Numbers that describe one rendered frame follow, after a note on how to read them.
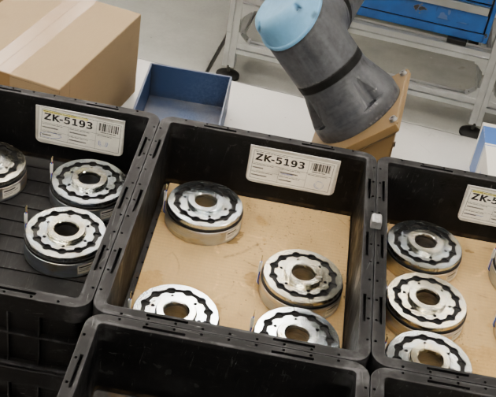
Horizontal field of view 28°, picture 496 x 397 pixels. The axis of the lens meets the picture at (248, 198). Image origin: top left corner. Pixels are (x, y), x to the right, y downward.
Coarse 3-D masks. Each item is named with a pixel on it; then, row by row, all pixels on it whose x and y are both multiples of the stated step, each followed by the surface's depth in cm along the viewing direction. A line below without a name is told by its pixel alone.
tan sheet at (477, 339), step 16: (464, 240) 139; (480, 240) 139; (464, 256) 136; (480, 256) 136; (464, 272) 133; (480, 272) 134; (464, 288) 130; (480, 288) 131; (480, 304) 128; (480, 320) 126; (464, 336) 123; (480, 336) 123; (480, 352) 121; (480, 368) 119
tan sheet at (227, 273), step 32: (160, 224) 132; (256, 224) 135; (288, 224) 136; (320, 224) 137; (160, 256) 127; (192, 256) 128; (224, 256) 129; (256, 256) 130; (224, 288) 124; (256, 288) 125; (224, 320) 119; (256, 320) 120
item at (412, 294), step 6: (414, 288) 123; (420, 288) 123; (426, 288) 124; (432, 288) 124; (438, 288) 124; (408, 294) 123; (414, 294) 122; (432, 294) 124; (438, 294) 123; (414, 300) 121; (438, 300) 123; (444, 300) 122; (414, 306) 121; (420, 306) 121; (426, 306) 121; (432, 306) 121; (438, 306) 121; (444, 306) 121; (426, 312) 121; (432, 312) 121; (438, 312) 121
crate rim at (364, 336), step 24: (168, 120) 135; (288, 144) 134; (312, 144) 135; (144, 168) 125; (144, 192) 121; (120, 240) 113; (120, 264) 110; (360, 288) 112; (96, 312) 104; (120, 312) 104; (144, 312) 104; (360, 312) 109; (240, 336) 103; (264, 336) 104; (360, 336) 106; (360, 360) 103
